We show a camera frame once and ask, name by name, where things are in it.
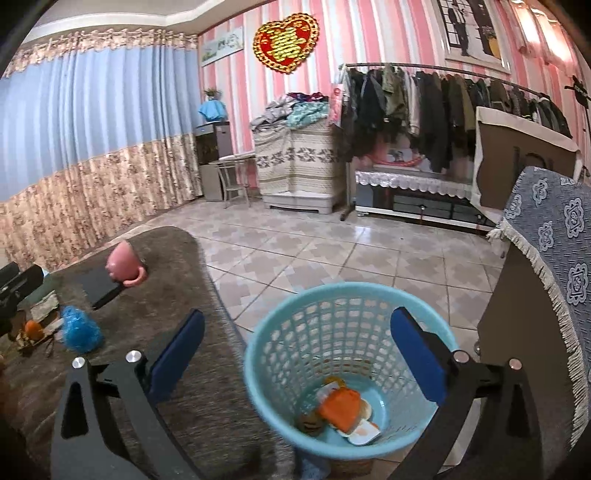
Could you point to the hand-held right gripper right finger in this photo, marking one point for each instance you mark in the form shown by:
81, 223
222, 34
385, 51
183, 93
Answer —
418, 355

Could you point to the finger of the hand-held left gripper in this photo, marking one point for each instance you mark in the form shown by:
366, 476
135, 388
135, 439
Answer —
25, 284
8, 272

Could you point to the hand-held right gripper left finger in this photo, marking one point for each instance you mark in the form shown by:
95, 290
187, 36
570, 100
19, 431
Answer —
178, 350

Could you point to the whole orange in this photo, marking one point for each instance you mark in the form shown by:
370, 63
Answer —
34, 330

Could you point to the newspaper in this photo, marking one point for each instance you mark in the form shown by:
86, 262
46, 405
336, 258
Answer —
46, 309

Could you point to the brown wrapper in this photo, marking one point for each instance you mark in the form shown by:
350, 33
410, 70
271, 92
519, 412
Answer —
310, 424
37, 346

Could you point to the blue scrubber puff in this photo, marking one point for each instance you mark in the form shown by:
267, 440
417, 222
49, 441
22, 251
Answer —
82, 330

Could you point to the blue plastic basket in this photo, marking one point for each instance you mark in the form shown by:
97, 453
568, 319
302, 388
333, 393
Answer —
277, 369

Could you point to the black flat case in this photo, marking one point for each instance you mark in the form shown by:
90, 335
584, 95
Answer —
104, 286

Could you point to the pink mug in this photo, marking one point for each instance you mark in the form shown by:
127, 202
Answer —
122, 263

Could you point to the black low cabinet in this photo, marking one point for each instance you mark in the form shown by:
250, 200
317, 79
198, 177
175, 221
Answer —
415, 207

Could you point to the blue floral curtain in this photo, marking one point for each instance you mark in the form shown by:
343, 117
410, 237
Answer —
92, 138

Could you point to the white lace cloth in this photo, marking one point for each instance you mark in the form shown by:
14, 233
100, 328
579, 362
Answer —
415, 182

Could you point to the small round table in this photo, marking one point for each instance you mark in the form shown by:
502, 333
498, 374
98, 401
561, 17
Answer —
233, 175

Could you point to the grey water dispenser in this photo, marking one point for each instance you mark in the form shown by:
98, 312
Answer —
212, 157

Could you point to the cabinet under patterned cloth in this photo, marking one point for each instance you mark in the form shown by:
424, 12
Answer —
300, 161

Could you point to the blue cloth cover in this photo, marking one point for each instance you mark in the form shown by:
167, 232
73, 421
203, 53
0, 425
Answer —
212, 111

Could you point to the row of hanging clothes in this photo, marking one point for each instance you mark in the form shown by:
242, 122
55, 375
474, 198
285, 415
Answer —
438, 110

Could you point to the small potted plant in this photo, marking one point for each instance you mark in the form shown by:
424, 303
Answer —
212, 93

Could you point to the pink hanging bag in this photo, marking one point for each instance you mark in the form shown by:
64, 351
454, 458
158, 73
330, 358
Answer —
337, 106

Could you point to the pile of clothes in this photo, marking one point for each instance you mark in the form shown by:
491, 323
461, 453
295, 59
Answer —
295, 110

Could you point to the metal clothes rack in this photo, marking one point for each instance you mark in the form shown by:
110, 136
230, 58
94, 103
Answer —
415, 67

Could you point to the brown board with white frame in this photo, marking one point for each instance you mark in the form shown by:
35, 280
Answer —
512, 161

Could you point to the landscape wall picture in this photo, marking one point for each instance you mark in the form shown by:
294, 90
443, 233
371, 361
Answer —
221, 46

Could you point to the red heart wall decoration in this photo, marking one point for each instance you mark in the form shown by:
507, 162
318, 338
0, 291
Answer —
286, 44

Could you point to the wall poster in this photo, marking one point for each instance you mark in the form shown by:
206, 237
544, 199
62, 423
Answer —
471, 32

